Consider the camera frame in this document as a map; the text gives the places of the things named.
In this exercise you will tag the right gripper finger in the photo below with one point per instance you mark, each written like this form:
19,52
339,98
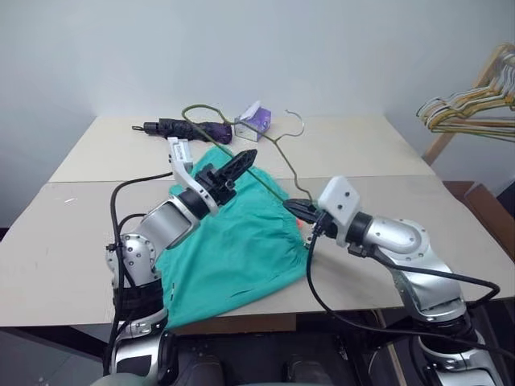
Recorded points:
301,212
303,202

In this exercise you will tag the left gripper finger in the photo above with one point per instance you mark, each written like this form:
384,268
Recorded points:
241,169
241,157

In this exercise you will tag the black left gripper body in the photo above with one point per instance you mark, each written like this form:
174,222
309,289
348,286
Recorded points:
217,187

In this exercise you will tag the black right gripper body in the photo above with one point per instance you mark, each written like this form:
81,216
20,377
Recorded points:
325,225

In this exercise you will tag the green shorts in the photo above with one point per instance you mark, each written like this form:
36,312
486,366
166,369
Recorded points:
225,249

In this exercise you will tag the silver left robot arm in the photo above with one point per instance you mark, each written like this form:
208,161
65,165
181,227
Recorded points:
169,221

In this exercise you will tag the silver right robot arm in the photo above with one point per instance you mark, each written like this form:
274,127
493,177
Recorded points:
402,237

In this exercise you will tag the wooden hanger rack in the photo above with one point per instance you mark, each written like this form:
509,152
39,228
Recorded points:
442,140

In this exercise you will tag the purple tissue pack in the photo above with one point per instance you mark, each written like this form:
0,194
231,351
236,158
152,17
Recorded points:
253,120

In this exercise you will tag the black purple folded umbrella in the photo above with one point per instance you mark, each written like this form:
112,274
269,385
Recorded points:
181,128

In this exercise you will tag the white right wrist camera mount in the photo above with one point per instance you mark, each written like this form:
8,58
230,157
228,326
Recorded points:
340,197

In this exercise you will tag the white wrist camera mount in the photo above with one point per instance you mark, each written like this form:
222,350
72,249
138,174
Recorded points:
340,197
179,153

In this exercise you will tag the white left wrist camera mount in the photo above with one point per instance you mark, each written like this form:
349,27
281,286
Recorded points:
179,153

